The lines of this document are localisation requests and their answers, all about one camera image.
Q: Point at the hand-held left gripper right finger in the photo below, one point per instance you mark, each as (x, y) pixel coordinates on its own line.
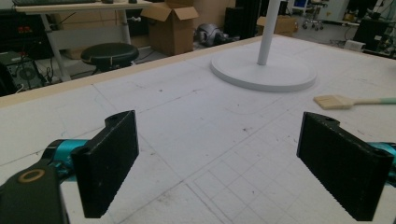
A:
(342, 168)

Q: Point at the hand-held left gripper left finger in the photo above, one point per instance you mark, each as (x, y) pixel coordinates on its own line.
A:
(106, 168)

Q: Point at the wooden paint brush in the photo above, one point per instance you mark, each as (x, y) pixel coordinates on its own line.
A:
(339, 102)

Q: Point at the black round stool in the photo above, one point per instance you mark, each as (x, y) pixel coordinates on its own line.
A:
(109, 56)

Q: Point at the white round stand with pole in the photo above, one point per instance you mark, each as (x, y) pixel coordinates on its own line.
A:
(264, 67)

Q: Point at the black computer case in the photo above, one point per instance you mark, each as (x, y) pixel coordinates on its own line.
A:
(18, 73)

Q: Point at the white-legged desk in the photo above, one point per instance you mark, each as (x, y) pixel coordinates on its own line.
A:
(77, 34)

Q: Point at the wheeled office chair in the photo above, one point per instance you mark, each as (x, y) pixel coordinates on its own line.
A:
(313, 18)

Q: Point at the open cardboard box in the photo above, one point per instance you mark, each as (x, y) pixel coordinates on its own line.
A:
(170, 29)

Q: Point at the flat cardboard box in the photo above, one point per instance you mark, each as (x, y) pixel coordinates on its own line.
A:
(281, 25)

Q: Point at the grey helmet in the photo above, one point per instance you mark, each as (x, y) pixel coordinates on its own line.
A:
(210, 33)

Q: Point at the black keyboard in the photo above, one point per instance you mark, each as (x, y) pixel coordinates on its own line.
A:
(53, 2)

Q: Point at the black cabinet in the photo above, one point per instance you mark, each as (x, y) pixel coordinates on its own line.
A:
(244, 17)

